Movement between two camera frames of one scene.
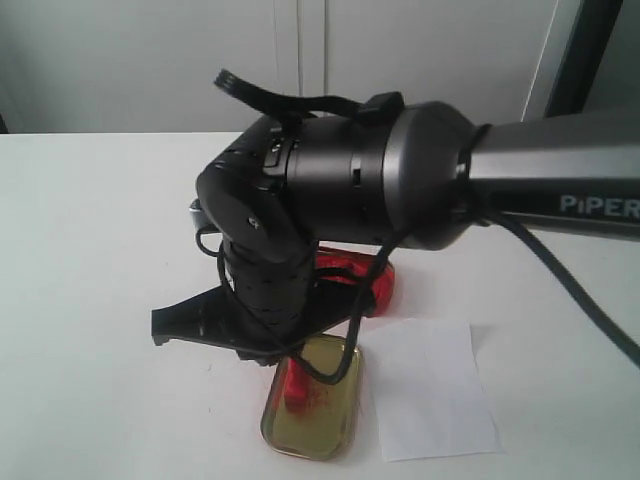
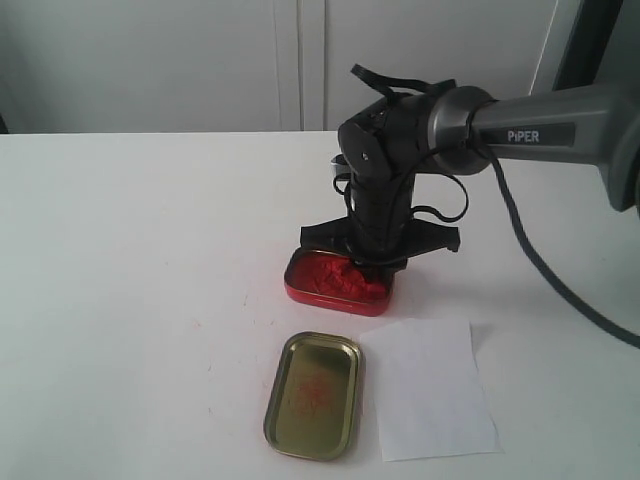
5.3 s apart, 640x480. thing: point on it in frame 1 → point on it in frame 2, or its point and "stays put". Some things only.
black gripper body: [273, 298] → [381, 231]
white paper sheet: [429, 395] stays put
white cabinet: [147, 66] stays put
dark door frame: [580, 68] stays put
